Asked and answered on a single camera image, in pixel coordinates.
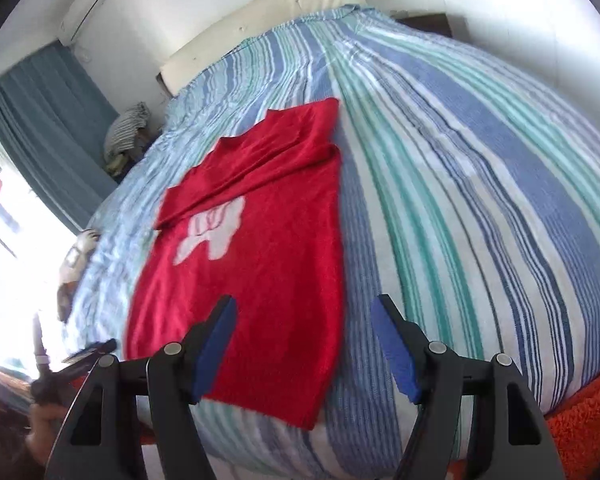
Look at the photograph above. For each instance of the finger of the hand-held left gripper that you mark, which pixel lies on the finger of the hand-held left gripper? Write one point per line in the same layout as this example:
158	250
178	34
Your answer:
41	345
90	351

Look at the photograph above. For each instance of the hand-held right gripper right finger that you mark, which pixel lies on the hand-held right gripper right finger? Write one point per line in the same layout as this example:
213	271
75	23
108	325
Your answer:
397	355

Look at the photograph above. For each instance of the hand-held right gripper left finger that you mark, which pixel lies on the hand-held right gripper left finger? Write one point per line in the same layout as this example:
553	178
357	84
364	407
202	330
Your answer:
215	345

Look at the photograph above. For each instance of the red knit sweater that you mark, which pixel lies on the red knit sweater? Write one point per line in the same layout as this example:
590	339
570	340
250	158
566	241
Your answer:
270	260

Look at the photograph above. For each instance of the pile of clothes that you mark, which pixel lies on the pile of clothes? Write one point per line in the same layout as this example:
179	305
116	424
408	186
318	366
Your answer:
125	127

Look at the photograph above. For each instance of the person's left hand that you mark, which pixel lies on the person's left hand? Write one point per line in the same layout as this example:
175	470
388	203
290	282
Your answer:
47	435

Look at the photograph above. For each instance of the patterned cream pillow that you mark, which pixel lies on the patterned cream pillow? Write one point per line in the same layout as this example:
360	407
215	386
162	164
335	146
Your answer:
72	280

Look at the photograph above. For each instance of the silver phone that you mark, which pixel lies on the silver phone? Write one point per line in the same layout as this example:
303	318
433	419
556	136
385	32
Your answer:
73	257

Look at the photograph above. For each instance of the blue striped bed sheet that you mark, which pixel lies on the blue striped bed sheet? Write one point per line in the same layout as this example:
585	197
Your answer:
455	185

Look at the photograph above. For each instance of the orange rug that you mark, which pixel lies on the orange rug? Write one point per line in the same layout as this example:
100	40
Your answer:
590	425

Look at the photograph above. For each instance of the blue curtain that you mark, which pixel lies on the blue curtain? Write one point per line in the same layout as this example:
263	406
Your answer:
45	125

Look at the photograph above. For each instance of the cream padded headboard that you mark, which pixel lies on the cream padded headboard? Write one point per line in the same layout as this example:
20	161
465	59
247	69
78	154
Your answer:
260	25

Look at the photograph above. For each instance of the dark wooden nightstand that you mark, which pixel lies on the dark wooden nightstand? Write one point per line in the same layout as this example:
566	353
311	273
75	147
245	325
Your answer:
427	22

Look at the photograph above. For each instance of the white air conditioner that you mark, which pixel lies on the white air conditioner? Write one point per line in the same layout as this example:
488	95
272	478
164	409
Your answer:
85	12

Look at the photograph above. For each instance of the white wardrobe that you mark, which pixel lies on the white wardrobe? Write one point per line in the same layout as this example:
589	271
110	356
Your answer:
530	35

